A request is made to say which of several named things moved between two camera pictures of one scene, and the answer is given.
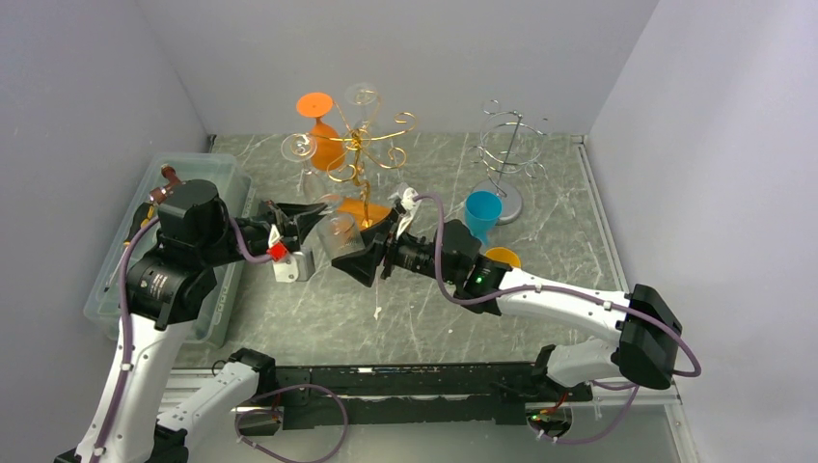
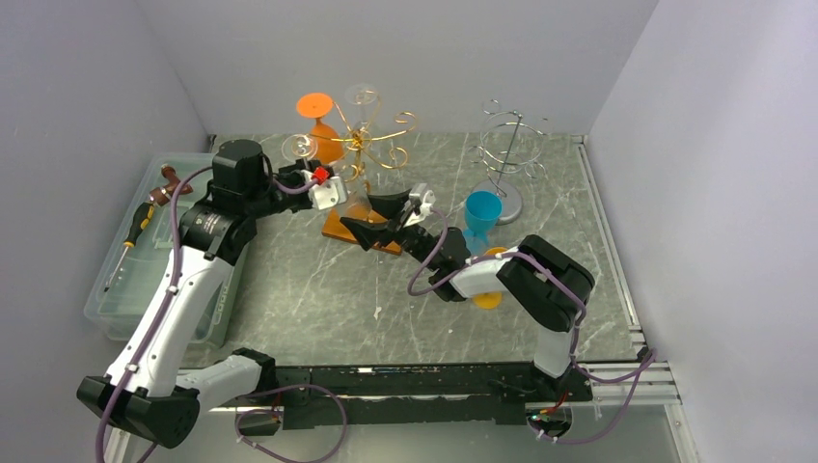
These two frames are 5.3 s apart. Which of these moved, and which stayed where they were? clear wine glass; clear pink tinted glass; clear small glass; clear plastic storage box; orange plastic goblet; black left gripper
Moved: clear small glass; black left gripper
Stayed: clear wine glass; orange plastic goblet; clear plastic storage box; clear pink tinted glass
